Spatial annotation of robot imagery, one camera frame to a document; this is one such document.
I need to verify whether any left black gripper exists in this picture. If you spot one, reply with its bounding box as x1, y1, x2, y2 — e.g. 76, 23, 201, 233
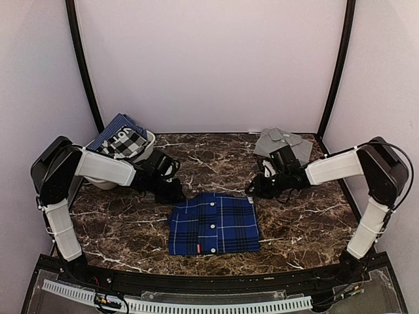
149, 174, 185, 204

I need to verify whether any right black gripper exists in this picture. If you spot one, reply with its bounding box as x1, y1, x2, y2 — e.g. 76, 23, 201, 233
245, 170, 290, 200

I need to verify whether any blue plaid long sleeve shirt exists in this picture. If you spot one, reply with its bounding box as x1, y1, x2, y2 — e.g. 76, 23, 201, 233
168, 192, 260, 256

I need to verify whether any grey polo shirt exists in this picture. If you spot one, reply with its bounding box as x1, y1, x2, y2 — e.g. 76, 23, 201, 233
253, 128, 313, 165

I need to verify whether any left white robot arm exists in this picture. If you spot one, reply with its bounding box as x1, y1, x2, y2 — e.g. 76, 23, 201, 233
30, 136, 186, 285

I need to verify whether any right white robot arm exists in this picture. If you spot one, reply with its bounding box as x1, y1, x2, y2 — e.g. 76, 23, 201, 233
246, 137, 414, 284

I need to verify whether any grey plastic laundry basket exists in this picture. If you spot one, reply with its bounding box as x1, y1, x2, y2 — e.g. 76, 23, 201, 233
85, 130, 156, 190

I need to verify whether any black white checked shirt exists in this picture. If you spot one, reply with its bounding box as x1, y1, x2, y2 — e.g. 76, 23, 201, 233
97, 126, 148, 160

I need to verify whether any small blue checked shirt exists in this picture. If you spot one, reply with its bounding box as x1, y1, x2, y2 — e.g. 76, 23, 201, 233
87, 113, 147, 150

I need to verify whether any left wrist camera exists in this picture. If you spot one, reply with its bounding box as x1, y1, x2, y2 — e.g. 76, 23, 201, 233
142, 150, 181, 180

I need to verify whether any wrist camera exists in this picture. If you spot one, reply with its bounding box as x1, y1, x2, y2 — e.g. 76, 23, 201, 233
142, 150, 181, 180
257, 145, 301, 177

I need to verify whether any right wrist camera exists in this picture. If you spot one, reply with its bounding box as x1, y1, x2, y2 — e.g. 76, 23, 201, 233
257, 145, 301, 177

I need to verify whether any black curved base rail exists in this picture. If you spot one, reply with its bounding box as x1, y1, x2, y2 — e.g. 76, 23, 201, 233
22, 253, 407, 313

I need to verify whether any white slotted cable duct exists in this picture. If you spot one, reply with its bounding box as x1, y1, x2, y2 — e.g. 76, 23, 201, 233
42, 279, 312, 314

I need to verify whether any left black frame post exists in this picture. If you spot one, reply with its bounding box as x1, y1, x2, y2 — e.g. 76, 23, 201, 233
65, 0, 105, 133

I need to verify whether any black frame post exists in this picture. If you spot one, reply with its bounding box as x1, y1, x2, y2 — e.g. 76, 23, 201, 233
65, 0, 105, 133
316, 0, 356, 141

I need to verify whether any right black frame post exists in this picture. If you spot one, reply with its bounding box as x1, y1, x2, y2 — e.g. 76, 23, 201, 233
316, 0, 356, 141

